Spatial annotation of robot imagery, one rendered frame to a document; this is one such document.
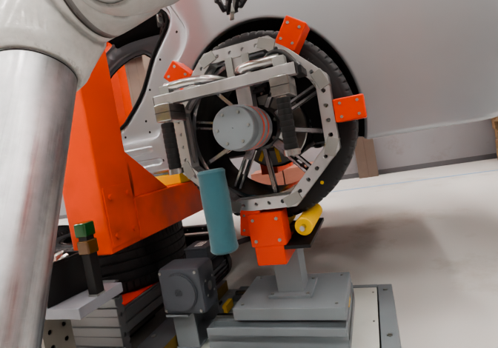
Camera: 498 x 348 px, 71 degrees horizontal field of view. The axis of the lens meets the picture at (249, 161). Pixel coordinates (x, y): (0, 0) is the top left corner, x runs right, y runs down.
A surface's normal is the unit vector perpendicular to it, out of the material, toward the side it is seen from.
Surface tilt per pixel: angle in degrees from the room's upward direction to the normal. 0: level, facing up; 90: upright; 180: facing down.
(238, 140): 90
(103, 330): 90
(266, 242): 90
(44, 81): 78
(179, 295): 90
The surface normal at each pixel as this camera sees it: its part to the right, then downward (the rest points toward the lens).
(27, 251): 0.88, -0.25
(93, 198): -0.32, 0.09
